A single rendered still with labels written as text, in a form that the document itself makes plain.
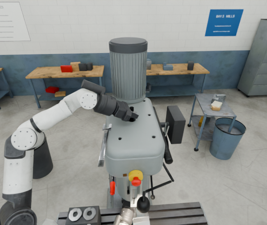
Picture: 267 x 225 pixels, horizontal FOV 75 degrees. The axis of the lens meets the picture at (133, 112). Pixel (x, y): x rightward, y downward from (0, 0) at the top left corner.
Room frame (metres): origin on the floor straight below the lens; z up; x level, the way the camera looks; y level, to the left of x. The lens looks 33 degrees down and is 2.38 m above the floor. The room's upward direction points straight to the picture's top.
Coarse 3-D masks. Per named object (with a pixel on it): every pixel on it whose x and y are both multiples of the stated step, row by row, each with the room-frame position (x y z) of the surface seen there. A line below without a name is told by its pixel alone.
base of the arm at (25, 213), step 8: (0, 208) 0.34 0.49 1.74; (24, 208) 0.31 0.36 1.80; (8, 216) 0.28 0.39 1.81; (16, 216) 0.28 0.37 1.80; (24, 216) 0.29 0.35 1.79; (32, 216) 0.30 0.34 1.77; (0, 224) 0.31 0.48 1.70; (8, 224) 0.26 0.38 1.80; (16, 224) 0.27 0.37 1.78; (24, 224) 0.27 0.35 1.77; (32, 224) 0.28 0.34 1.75
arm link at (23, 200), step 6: (24, 192) 0.36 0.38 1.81; (30, 192) 0.37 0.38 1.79; (6, 198) 0.33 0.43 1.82; (12, 198) 0.33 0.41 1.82; (18, 198) 0.34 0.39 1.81; (24, 198) 0.35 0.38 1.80; (30, 198) 0.36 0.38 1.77; (6, 204) 0.35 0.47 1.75; (12, 204) 0.34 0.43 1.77; (18, 204) 0.33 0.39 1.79; (24, 204) 0.33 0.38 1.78; (30, 204) 0.35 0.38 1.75; (6, 210) 0.32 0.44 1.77; (12, 210) 0.31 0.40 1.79; (0, 216) 0.31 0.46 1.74; (6, 216) 0.29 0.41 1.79
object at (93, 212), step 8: (72, 208) 0.69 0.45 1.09; (80, 208) 0.69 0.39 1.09; (88, 208) 0.68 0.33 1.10; (96, 208) 0.69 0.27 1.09; (72, 216) 0.63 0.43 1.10; (80, 216) 0.63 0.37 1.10; (88, 216) 0.63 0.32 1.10; (96, 216) 0.64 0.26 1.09; (72, 224) 0.58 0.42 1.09; (80, 224) 0.59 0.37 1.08; (88, 224) 0.59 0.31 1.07; (96, 224) 0.59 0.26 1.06
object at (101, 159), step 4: (104, 124) 0.65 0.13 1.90; (104, 128) 0.61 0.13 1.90; (108, 128) 0.61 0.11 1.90; (104, 132) 0.59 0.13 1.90; (104, 136) 0.56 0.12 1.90; (104, 140) 0.53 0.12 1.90; (104, 144) 0.51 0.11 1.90; (104, 148) 0.49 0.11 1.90; (100, 152) 0.47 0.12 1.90; (104, 152) 0.47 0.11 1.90; (100, 156) 0.45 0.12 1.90; (104, 156) 0.45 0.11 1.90; (100, 160) 0.43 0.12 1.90; (100, 164) 0.41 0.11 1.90
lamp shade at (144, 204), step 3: (141, 198) 0.52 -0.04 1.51; (147, 198) 0.52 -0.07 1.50; (138, 201) 0.50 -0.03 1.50; (141, 201) 0.50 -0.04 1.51; (144, 201) 0.50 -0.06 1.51; (147, 201) 0.50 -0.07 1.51; (138, 204) 0.49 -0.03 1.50; (141, 204) 0.49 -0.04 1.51; (144, 204) 0.49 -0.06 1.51; (147, 204) 0.49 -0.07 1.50; (138, 207) 0.48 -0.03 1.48; (141, 207) 0.48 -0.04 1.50; (144, 207) 0.48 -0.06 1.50; (147, 207) 0.48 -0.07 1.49; (138, 210) 0.48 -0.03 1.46; (141, 210) 0.47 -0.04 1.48; (144, 210) 0.47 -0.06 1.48; (147, 210) 0.48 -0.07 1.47
